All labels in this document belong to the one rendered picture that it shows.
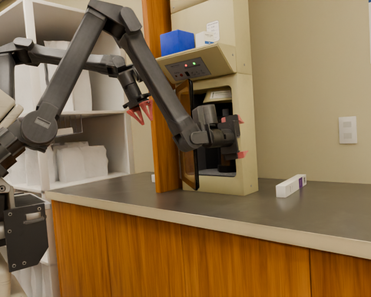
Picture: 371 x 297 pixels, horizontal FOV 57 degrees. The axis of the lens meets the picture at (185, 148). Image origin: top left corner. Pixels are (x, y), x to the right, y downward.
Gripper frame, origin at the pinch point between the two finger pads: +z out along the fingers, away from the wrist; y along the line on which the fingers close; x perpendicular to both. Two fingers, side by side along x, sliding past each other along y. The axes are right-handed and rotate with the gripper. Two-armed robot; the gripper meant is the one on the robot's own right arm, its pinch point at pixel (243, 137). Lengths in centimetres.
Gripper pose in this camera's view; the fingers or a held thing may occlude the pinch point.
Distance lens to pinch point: 117.7
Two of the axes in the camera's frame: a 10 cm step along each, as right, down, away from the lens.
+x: -7.2, 1.3, 6.8
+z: 6.8, -0.4, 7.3
